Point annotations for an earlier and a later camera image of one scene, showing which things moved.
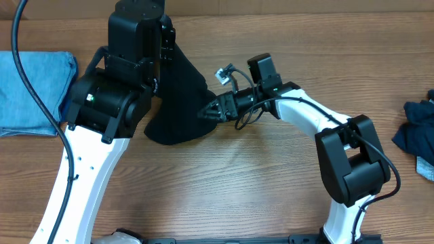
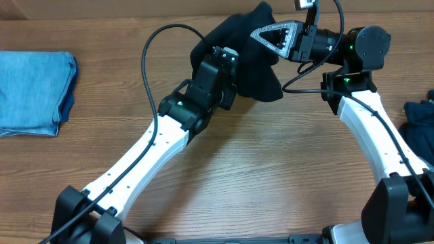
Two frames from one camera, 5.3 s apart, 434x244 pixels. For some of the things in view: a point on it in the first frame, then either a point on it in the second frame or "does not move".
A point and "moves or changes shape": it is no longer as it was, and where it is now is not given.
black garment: [183, 93] moves or changes shape
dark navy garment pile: [416, 136] does not move
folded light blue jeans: [51, 74] does not move
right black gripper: [223, 107] to [302, 42]
